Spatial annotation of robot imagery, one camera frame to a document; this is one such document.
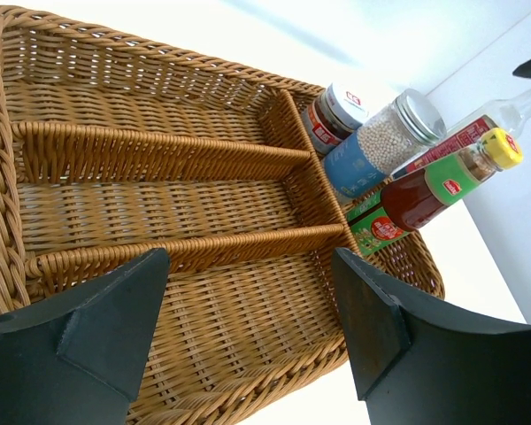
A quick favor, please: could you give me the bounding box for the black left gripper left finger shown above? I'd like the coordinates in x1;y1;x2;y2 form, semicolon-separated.
0;249;170;424

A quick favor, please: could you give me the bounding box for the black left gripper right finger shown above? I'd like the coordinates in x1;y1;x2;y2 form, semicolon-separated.
332;247;531;424

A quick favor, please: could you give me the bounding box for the black cap clear vinegar bottle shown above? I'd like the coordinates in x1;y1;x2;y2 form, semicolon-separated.
391;89;531;180

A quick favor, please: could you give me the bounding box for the yellow cap chili sauce bottle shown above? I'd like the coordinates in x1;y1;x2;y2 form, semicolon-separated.
346;127;523;256

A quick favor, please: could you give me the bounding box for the silver lid peppercorn jar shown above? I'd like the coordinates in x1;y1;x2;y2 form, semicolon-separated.
321;89;446;205

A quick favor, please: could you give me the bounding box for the white lid red sauce jar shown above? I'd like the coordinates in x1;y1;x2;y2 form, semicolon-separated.
301;82;369;155

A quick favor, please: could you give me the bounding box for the brown wicker divided basket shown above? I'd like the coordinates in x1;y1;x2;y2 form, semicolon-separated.
0;4;446;425

